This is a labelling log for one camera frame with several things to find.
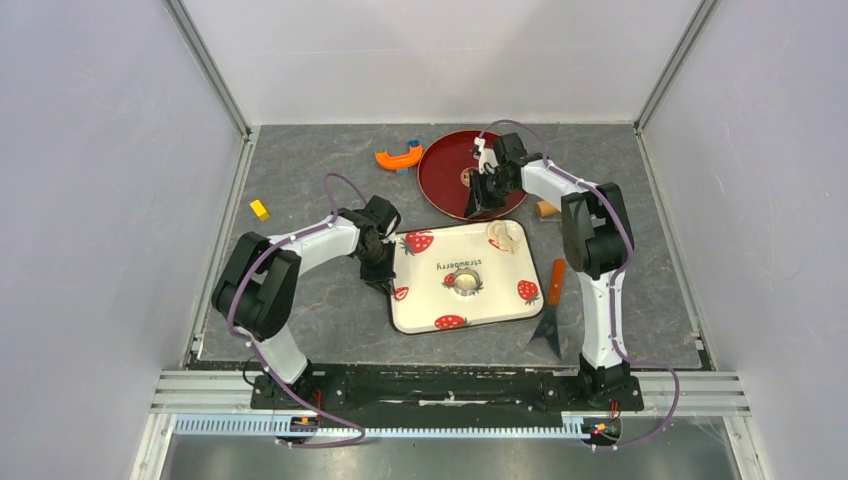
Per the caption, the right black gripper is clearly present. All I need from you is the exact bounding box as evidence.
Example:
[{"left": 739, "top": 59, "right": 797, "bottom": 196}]
[{"left": 465, "top": 171, "right": 516, "bottom": 221}]

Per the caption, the strawberry pattern tray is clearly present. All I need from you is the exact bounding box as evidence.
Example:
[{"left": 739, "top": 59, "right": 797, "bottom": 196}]
[{"left": 390, "top": 219, "right": 544, "bottom": 335}]

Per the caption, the torn off dough scrap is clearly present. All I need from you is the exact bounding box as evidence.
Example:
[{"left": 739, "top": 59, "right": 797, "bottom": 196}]
[{"left": 486, "top": 220, "right": 521, "bottom": 255}]

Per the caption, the wooden dough roller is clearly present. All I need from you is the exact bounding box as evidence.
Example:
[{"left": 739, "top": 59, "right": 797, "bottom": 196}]
[{"left": 534, "top": 201, "right": 560, "bottom": 219}]

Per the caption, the white dough piece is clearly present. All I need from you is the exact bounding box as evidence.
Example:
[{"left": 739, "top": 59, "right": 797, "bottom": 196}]
[{"left": 453, "top": 268, "right": 484, "bottom": 297}]

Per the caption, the orange handled scraper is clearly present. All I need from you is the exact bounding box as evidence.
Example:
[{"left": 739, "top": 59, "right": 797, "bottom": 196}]
[{"left": 527, "top": 258, "right": 567, "bottom": 360}]

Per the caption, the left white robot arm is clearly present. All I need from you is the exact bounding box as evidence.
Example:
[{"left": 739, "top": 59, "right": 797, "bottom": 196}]
[{"left": 211, "top": 196, "right": 401, "bottom": 408}]

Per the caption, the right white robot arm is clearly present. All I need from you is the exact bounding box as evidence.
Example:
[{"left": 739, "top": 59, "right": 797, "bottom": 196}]
[{"left": 464, "top": 133, "right": 634, "bottom": 408}]

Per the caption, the red round plate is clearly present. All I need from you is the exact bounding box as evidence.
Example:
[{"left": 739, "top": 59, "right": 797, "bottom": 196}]
[{"left": 417, "top": 129, "right": 531, "bottom": 223}]

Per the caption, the orange U-shaped toy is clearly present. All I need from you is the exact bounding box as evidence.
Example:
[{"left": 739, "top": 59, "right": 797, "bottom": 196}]
[{"left": 375, "top": 140, "right": 424, "bottom": 172}]

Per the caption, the yellow block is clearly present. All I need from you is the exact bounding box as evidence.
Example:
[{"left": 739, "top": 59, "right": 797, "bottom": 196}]
[{"left": 249, "top": 199, "right": 270, "bottom": 221}]

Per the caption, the white toothed cable strip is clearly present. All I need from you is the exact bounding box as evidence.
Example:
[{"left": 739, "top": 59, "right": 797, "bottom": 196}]
[{"left": 173, "top": 414, "right": 590, "bottom": 440}]

